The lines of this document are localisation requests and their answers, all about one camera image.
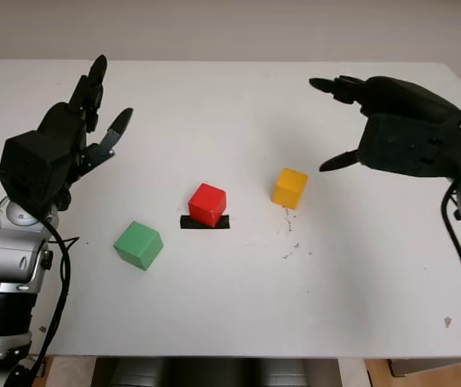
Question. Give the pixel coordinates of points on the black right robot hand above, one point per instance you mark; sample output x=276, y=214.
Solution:
x=408, y=98

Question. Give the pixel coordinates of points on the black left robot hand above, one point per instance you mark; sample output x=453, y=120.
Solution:
x=63, y=121

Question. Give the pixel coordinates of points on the green wooden block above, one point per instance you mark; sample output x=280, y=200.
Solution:
x=138, y=244

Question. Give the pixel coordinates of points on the yellow wooden block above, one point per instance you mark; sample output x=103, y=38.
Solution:
x=289, y=189

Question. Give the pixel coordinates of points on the red wooden block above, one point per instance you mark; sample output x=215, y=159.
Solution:
x=206, y=203

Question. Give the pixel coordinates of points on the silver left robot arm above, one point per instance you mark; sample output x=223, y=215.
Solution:
x=9, y=258

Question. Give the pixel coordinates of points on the black tape strip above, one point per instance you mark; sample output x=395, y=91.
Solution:
x=224, y=222

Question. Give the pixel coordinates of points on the dark grey robot torso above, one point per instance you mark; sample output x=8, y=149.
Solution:
x=214, y=373

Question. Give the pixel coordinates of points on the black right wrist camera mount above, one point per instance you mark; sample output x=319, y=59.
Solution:
x=412, y=145

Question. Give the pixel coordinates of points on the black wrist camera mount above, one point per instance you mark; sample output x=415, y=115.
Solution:
x=29, y=169
x=412, y=145

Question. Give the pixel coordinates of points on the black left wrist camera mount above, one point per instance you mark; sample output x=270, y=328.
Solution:
x=29, y=169

